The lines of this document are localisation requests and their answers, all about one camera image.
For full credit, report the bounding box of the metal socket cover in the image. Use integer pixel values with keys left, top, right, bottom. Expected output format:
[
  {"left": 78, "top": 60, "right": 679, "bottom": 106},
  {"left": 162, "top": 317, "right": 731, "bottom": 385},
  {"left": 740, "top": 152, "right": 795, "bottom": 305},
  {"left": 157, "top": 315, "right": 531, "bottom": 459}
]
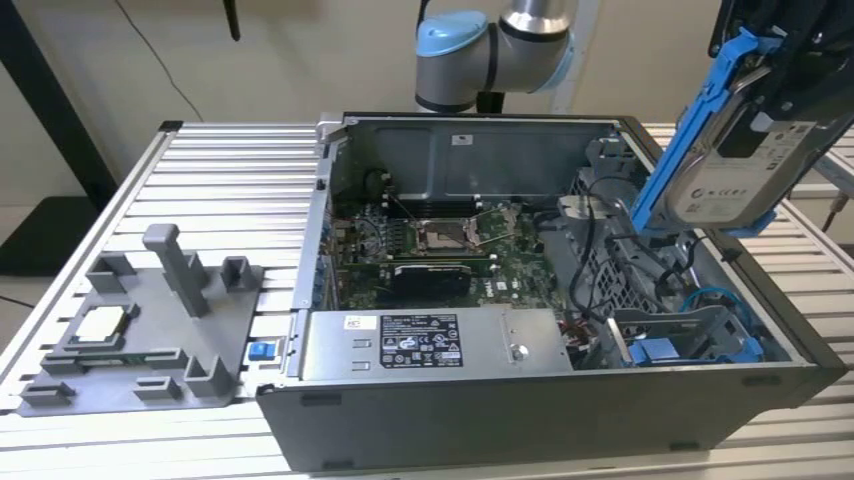
[{"left": 473, "top": 205, "right": 521, "bottom": 236}]

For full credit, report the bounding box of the grey plastic parts rack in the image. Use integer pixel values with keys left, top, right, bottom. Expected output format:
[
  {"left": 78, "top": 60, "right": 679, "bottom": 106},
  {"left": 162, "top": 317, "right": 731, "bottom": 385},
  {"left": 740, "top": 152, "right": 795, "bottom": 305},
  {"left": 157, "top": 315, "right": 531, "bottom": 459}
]
[{"left": 13, "top": 223, "right": 268, "bottom": 418}]

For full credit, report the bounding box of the green RAM stick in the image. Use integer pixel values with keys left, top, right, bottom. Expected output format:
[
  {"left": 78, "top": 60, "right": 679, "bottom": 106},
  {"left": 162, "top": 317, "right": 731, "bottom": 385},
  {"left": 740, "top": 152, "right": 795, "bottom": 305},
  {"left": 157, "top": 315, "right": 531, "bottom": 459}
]
[{"left": 78, "top": 352, "right": 178, "bottom": 365}]

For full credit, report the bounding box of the CPU socket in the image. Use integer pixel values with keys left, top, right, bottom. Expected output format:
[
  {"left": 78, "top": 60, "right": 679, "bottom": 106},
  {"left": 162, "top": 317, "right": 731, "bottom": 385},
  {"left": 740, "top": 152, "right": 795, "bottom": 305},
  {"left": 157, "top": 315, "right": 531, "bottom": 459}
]
[{"left": 413, "top": 218, "right": 482, "bottom": 252}]

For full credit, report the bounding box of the black open PC case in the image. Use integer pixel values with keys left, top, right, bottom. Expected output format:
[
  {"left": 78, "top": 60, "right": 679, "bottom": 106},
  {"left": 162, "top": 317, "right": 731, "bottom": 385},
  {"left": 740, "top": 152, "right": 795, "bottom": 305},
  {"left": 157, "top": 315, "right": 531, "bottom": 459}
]
[{"left": 254, "top": 110, "right": 848, "bottom": 474}]

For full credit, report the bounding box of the thin black wall cable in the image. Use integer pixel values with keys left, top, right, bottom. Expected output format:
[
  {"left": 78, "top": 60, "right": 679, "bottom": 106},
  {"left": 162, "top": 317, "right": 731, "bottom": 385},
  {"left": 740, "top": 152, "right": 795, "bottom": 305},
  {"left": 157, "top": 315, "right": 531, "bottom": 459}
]
[{"left": 113, "top": 0, "right": 205, "bottom": 124}]

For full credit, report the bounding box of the black antenna rod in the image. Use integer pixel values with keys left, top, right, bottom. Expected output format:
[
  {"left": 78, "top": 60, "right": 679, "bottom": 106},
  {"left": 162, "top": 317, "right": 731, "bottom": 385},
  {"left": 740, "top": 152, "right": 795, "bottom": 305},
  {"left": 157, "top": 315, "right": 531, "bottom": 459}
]
[{"left": 222, "top": 0, "right": 242, "bottom": 41}]

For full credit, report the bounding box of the metal slat side table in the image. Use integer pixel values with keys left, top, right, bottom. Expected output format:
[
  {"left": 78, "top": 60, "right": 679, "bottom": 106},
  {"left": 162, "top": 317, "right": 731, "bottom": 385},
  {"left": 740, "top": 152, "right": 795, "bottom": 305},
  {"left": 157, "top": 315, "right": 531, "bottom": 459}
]
[{"left": 785, "top": 147, "right": 854, "bottom": 201}]

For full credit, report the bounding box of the light blue wire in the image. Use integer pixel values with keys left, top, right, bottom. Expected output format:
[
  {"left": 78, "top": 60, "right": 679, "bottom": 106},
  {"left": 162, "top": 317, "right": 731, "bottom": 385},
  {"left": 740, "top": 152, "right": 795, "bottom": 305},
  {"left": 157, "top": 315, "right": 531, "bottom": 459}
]
[{"left": 684, "top": 288, "right": 759, "bottom": 346}]

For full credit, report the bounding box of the disk bay with blue rails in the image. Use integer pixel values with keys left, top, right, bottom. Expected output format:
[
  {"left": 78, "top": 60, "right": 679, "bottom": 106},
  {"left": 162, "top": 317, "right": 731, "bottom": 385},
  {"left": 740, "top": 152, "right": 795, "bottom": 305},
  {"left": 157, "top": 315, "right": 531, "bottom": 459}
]
[{"left": 609, "top": 304, "right": 765, "bottom": 371}]

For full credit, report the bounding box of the long expansion slot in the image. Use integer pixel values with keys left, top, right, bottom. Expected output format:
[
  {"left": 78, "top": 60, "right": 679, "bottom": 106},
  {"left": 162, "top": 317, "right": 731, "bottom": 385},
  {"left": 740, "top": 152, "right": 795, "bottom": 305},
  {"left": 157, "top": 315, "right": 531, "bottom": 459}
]
[{"left": 389, "top": 252, "right": 498, "bottom": 264}]

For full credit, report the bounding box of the long black wire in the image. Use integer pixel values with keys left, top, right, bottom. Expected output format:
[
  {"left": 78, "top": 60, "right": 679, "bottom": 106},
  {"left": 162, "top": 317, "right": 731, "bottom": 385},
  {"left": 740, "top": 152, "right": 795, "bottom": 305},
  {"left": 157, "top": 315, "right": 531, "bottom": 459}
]
[{"left": 569, "top": 177, "right": 641, "bottom": 321}]

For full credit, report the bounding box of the green motherboard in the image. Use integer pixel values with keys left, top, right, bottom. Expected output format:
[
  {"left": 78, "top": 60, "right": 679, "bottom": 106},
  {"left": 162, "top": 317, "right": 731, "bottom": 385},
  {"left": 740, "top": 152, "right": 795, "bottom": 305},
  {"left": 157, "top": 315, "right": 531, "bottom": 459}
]
[{"left": 329, "top": 197, "right": 568, "bottom": 311}]

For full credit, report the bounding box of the hard disk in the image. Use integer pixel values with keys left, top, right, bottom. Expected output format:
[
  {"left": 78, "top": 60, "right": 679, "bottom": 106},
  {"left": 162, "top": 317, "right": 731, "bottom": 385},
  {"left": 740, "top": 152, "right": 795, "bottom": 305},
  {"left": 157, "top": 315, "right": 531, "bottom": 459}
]
[{"left": 628, "top": 23, "right": 823, "bottom": 240}]

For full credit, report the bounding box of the black graphics card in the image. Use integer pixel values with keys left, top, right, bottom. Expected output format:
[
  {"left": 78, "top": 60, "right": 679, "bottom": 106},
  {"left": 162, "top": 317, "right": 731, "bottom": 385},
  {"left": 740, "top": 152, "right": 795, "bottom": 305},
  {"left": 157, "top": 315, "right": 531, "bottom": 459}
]
[{"left": 377, "top": 263, "right": 476, "bottom": 304}]

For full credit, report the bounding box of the black wire with connector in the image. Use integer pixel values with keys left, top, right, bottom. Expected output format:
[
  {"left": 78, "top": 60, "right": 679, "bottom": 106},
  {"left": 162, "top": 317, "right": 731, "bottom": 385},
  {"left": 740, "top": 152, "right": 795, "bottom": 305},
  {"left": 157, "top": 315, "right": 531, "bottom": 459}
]
[{"left": 656, "top": 234, "right": 712, "bottom": 301}]

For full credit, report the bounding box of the thin metal locking lever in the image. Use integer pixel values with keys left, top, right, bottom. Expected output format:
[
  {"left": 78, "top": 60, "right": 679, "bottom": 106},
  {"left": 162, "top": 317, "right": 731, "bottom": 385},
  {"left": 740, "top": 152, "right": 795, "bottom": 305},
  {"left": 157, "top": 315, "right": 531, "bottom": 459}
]
[{"left": 386, "top": 192, "right": 425, "bottom": 225}]

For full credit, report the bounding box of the grey metal drive cage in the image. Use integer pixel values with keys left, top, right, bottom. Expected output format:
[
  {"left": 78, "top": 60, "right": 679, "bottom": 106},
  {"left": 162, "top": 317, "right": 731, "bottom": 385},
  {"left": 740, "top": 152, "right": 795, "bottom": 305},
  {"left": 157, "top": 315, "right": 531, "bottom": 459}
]
[{"left": 537, "top": 164, "right": 688, "bottom": 321}]

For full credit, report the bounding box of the black cable with plug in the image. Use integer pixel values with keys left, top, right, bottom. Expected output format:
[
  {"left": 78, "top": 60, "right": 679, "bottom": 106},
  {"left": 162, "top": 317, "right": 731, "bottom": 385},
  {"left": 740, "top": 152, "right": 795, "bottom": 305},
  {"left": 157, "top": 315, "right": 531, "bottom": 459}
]
[{"left": 820, "top": 192, "right": 849, "bottom": 234}]

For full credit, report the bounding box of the black stand with base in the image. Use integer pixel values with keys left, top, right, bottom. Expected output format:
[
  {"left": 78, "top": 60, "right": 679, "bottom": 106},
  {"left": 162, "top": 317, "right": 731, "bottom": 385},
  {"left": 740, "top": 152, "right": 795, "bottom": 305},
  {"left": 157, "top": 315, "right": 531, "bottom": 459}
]
[{"left": 0, "top": 0, "right": 120, "bottom": 277}]

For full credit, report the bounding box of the silver CPU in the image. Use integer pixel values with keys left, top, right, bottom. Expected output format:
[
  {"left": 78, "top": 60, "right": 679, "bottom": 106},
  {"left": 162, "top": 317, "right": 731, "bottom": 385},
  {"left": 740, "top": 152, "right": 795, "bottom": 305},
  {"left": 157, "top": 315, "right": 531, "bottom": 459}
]
[{"left": 69, "top": 305, "right": 132, "bottom": 344}]

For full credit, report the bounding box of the grey power supply unit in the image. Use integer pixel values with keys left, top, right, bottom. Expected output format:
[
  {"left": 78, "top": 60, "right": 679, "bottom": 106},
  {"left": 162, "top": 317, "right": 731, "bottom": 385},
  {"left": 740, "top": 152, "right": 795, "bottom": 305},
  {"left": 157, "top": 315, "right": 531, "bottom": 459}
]
[{"left": 297, "top": 308, "right": 576, "bottom": 382}]

